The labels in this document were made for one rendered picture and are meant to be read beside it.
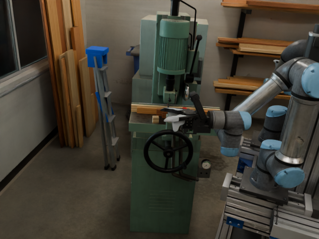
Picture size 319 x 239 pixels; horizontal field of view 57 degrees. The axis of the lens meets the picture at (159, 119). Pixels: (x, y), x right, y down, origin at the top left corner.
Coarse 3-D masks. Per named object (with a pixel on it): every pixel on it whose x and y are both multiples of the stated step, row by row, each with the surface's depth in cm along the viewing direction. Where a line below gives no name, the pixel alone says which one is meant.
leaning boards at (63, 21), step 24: (48, 0) 268; (72, 0) 320; (48, 24) 274; (72, 24) 331; (48, 48) 279; (72, 48) 327; (72, 72) 299; (72, 96) 302; (72, 120) 316; (96, 120) 384; (72, 144) 320
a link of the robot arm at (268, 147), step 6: (264, 144) 138; (270, 144) 137; (276, 144) 137; (264, 150) 138; (270, 150) 136; (276, 150) 134; (258, 156) 144; (264, 156) 137; (270, 156) 133; (258, 162) 143; (264, 162) 137; (264, 168) 140
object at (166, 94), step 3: (165, 87) 196; (165, 90) 191; (174, 90) 193; (165, 93) 187; (168, 93) 187; (171, 93) 187; (174, 93) 187; (165, 96) 188; (168, 96) 188; (171, 96) 188; (174, 96) 188; (165, 99) 189; (168, 99) 189; (171, 99) 189; (174, 99) 189; (165, 102) 190; (168, 102) 190; (171, 102) 190; (174, 102) 190
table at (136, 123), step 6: (132, 114) 194; (138, 114) 195; (144, 114) 196; (150, 114) 196; (132, 120) 186; (138, 120) 186; (144, 120) 187; (150, 120) 188; (162, 120) 189; (132, 126) 184; (138, 126) 184; (144, 126) 184; (150, 126) 184; (156, 126) 184; (162, 126) 184; (192, 132) 186; (210, 132) 186; (162, 138) 177; (168, 138) 177
